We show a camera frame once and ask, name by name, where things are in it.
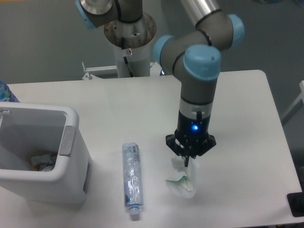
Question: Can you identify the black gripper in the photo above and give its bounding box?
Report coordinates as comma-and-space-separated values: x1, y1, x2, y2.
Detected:
165, 112, 216, 166

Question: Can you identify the white plastic wrapper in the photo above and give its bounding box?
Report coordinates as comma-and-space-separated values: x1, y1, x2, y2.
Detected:
165, 155, 200, 199

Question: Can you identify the clear crushed plastic bottle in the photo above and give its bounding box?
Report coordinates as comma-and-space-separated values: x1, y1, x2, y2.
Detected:
122, 142, 143, 218

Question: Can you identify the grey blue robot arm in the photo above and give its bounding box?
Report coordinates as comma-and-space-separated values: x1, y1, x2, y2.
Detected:
75, 0, 245, 164

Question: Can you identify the trash inside can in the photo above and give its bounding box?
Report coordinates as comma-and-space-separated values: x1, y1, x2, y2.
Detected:
30, 153, 57, 172

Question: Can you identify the white plastic trash can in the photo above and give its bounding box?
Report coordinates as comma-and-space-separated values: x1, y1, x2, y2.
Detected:
0, 102, 92, 203

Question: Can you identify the black table clamp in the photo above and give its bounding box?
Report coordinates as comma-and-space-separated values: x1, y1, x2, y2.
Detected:
287, 192, 304, 218

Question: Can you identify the blue patterned bottle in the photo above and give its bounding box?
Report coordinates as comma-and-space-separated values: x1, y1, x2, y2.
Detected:
0, 81, 20, 103

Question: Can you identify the white right base bracket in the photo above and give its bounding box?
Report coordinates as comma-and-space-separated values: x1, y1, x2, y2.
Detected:
150, 62, 164, 77

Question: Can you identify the white base bracket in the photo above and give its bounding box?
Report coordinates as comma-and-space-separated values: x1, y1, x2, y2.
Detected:
150, 62, 164, 77
82, 62, 118, 80

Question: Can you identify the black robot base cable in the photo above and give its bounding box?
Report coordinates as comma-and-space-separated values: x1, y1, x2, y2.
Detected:
121, 37, 134, 78

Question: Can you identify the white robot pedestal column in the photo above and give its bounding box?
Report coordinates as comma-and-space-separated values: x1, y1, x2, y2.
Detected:
104, 12, 157, 78

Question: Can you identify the white frame at right edge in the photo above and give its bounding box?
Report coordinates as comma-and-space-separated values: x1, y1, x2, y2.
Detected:
281, 80, 304, 126

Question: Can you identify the white left base bracket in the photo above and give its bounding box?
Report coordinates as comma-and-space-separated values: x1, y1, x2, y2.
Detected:
82, 62, 118, 80

